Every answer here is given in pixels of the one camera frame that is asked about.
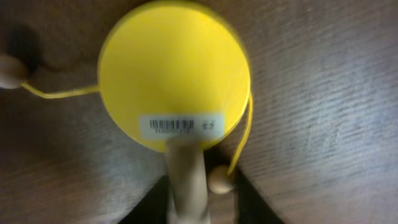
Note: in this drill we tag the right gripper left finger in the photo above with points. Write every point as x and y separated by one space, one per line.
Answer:
152 208

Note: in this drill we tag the yellow wooden rattle drum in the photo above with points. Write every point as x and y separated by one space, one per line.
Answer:
154 65

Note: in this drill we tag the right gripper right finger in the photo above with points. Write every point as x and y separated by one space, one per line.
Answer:
251 208

